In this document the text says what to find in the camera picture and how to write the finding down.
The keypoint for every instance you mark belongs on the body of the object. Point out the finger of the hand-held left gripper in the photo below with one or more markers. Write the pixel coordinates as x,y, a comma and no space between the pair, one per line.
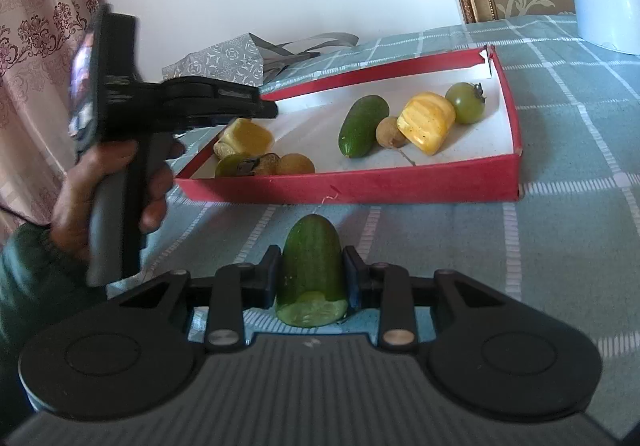
260,110
225,88

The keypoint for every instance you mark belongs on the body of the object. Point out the small brown longan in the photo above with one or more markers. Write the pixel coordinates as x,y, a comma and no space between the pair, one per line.
389,131

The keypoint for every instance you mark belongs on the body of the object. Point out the yellow ribbed fruit piece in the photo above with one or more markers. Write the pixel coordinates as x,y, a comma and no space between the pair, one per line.
425,120

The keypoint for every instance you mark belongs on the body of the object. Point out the pink patterned curtain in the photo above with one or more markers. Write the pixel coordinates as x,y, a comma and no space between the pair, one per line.
30,50

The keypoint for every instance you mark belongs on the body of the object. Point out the person's left forearm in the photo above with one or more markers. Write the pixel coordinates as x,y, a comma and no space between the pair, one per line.
30,286

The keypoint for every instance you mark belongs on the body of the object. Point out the dark sugarcane piece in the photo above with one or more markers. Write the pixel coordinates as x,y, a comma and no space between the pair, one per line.
265,164

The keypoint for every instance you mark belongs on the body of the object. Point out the brown kiwi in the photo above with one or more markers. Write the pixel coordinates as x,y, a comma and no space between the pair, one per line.
295,164

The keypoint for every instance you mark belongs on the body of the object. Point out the yellow bell pepper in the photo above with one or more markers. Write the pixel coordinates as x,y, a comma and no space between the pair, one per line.
247,135

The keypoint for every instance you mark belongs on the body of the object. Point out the whole green cucumber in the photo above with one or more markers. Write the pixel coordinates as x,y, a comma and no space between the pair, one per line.
362,125

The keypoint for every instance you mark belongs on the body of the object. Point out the red shallow cardboard box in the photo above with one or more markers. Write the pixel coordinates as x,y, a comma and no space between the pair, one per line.
465,140

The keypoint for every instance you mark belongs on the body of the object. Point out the grey patterned gift bag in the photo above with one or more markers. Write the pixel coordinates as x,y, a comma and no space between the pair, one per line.
225,58

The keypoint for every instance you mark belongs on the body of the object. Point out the person's left hand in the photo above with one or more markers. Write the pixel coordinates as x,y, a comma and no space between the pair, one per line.
75,216

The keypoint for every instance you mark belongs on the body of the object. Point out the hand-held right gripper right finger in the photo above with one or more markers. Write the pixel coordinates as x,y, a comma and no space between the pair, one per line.
351,278

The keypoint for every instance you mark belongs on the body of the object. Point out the cut green cucumber half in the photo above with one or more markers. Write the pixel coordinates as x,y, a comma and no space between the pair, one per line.
310,266

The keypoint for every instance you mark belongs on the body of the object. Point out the small yellowish green tomato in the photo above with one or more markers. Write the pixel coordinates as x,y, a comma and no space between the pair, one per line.
465,103

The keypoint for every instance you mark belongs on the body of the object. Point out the green checked tablecloth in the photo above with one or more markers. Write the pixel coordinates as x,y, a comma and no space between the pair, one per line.
575,226

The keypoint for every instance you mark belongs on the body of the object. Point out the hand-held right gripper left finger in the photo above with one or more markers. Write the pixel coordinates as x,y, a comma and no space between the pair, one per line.
272,278

